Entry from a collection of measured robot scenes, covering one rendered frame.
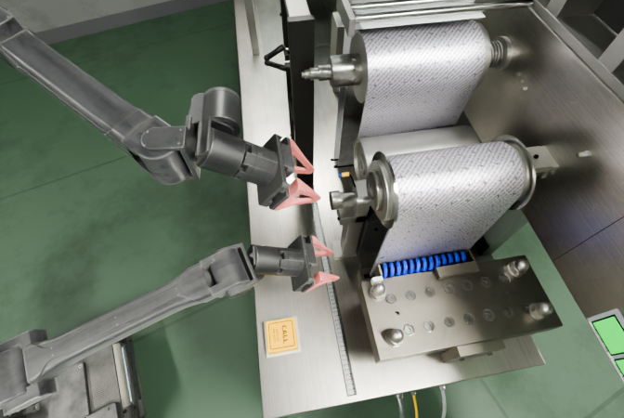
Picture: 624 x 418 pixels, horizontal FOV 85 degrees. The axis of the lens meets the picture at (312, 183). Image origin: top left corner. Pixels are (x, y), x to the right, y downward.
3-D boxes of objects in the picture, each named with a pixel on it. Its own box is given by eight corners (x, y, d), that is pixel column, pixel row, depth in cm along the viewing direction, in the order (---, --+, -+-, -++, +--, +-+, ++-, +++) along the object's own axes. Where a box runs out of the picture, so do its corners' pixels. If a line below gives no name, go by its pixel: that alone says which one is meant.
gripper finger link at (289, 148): (305, 204, 59) (259, 190, 53) (299, 172, 63) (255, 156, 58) (331, 184, 55) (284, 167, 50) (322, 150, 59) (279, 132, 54)
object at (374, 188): (380, 192, 59) (375, 219, 64) (391, 190, 59) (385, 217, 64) (368, 163, 64) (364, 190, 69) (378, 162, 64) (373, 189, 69)
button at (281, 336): (266, 323, 84) (265, 321, 82) (294, 319, 84) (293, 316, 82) (268, 355, 80) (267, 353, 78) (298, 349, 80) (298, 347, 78)
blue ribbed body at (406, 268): (377, 267, 81) (380, 261, 78) (462, 253, 83) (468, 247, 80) (381, 280, 79) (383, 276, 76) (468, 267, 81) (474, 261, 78)
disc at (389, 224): (367, 185, 74) (375, 135, 63) (369, 185, 74) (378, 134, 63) (387, 243, 65) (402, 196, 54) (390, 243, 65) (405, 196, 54)
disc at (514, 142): (474, 170, 77) (500, 119, 65) (475, 170, 77) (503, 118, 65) (509, 225, 67) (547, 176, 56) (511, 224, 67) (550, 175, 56)
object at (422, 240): (374, 262, 79) (389, 226, 64) (468, 246, 82) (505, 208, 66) (374, 264, 79) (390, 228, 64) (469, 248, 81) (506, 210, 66)
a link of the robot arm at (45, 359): (-9, 421, 52) (-18, 348, 55) (22, 411, 57) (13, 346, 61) (251, 290, 58) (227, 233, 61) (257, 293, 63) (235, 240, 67)
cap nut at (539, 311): (525, 304, 74) (536, 298, 70) (540, 301, 74) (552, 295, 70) (534, 321, 72) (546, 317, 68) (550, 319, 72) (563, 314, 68)
